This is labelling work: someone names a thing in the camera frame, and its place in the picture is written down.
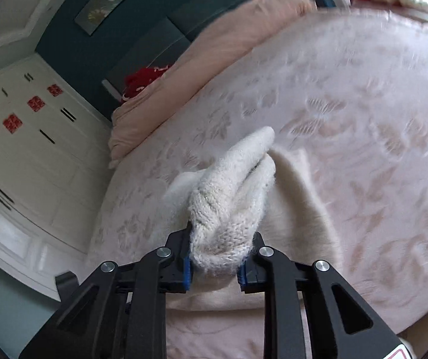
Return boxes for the framed wall picture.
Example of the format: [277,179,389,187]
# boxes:
[75,0,162,38]

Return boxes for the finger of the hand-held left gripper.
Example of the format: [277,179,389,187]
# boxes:
[55,271,80,302]

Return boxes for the bed with pink floral sheet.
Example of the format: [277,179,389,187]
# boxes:
[87,5,428,359]

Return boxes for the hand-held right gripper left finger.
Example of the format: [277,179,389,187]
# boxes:
[19,228,192,359]

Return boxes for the cream knit sweater black hearts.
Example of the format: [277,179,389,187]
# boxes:
[148,126,343,312]

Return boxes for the teal upholstered headboard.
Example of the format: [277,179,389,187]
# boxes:
[102,0,270,98]

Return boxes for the red embroidered pillow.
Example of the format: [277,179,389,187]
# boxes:
[123,65,173,100]

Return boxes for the pink duvet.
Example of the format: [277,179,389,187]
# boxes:
[108,0,317,169]

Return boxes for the white wardrobe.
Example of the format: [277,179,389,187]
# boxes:
[0,54,112,302]

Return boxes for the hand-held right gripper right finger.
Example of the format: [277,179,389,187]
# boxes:
[237,232,403,359]

